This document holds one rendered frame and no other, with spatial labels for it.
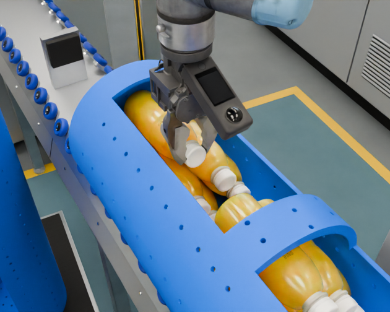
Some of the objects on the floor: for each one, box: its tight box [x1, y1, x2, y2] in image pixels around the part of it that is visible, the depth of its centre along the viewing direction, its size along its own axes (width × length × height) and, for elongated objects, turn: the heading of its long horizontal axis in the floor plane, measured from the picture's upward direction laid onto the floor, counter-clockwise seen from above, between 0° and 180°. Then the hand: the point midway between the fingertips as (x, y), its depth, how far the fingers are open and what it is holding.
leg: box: [3, 79, 46, 174], centre depth 217 cm, size 6×6×63 cm
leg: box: [97, 240, 131, 312], centre depth 157 cm, size 6×6×63 cm
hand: (195, 155), depth 76 cm, fingers closed on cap, 4 cm apart
